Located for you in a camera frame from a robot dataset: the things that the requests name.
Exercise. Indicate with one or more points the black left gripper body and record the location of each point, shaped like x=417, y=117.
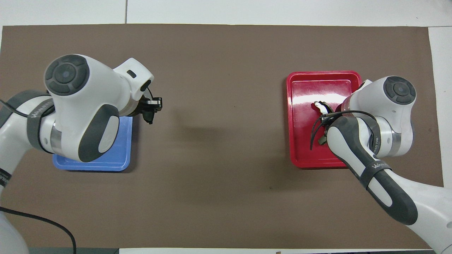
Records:
x=139, y=107

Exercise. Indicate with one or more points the curved brake shoe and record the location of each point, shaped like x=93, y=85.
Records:
x=321, y=107

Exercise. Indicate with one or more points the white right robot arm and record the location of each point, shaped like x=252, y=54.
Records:
x=395, y=106

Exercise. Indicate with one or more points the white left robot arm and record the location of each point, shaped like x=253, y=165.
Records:
x=88, y=95

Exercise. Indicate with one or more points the blue plastic tray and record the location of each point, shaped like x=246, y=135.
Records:
x=116, y=157

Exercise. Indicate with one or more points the brown table mat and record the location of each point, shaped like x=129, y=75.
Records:
x=226, y=197

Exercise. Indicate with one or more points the red plastic tray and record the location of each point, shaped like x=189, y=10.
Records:
x=303, y=141

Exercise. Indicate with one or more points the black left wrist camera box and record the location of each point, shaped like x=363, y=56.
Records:
x=154, y=104

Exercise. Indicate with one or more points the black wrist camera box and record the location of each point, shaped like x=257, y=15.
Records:
x=154, y=104
x=326, y=117

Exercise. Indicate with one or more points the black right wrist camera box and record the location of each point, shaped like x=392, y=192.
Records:
x=326, y=117

